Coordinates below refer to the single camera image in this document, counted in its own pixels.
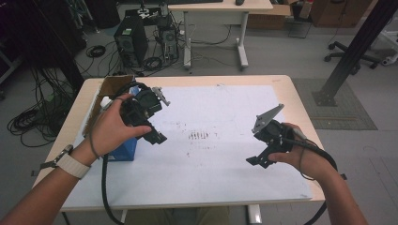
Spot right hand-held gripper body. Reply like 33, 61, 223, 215
252, 103, 295, 154

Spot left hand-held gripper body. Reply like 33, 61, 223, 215
120, 86, 172, 128

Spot blue toothpaste box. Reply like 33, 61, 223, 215
107, 137, 139, 162

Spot blue bottle with white cap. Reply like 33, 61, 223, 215
99, 85, 141, 111

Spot brown cardboard box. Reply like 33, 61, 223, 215
82, 74, 135, 139

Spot person's left hand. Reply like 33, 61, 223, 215
82, 93, 153, 166

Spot person's right hand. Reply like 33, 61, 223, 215
268, 122, 334, 181

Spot white paper mat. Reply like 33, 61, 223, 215
60, 84, 314, 211

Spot white table leg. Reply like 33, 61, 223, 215
247, 204, 262, 225

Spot large black computer tower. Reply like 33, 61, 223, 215
113, 15, 148, 68

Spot small black computer tower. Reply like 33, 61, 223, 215
158, 18, 180, 60

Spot grey floor mat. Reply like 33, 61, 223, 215
292, 78, 378, 130

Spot black office chair base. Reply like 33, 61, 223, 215
324, 40, 381, 70

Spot cardboard box under desk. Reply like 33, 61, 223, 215
247, 4, 294, 31

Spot dark curtain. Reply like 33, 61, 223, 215
0, 0, 87, 92

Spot white desk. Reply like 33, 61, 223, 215
167, 0, 275, 71

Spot brown wooden cabinet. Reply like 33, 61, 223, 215
309, 0, 374, 28

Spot coiled black cable by tower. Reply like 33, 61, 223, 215
142, 56, 163, 71

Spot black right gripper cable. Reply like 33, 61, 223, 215
292, 137, 339, 225

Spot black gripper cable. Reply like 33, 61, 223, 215
100, 81, 151, 225
292, 137, 339, 225

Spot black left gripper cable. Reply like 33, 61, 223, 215
100, 81, 151, 225

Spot small coiled black cable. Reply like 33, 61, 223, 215
85, 44, 107, 59

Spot wristwatch with white strap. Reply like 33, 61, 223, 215
39, 143, 92, 181

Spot bundle of black cables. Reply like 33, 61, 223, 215
7, 67, 79, 148

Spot black wire rack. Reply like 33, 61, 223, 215
287, 12, 314, 39

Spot black metal post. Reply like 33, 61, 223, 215
313, 0, 398, 107

